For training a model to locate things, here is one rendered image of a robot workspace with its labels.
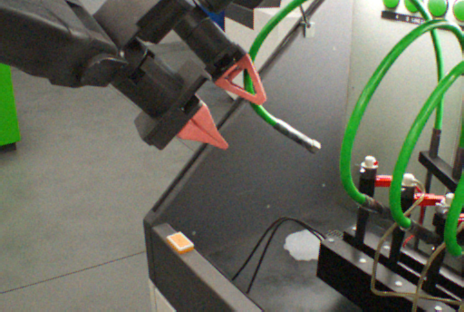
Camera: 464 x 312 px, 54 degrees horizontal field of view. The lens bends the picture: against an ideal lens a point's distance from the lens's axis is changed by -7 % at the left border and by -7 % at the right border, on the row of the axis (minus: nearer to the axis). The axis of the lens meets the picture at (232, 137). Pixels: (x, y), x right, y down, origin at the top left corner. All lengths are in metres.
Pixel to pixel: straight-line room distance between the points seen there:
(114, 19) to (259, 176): 0.68
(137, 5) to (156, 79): 0.09
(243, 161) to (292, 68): 0.23
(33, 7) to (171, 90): 0.21
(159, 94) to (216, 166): 0.50
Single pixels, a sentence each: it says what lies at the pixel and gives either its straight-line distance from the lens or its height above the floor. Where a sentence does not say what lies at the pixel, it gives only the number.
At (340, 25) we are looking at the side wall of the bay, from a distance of 1.14.
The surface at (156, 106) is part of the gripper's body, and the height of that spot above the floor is 1.31.
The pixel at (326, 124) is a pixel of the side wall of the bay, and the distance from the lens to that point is 1.19.
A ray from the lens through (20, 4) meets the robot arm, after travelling 0.36.
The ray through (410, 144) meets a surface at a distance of 0.58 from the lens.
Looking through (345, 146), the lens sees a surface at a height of 1.24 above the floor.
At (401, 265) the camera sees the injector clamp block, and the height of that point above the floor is 0.98.
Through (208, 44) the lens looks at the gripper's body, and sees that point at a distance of 0.76.
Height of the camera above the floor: 1.48
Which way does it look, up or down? 22 degrees down
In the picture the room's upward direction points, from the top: straight up
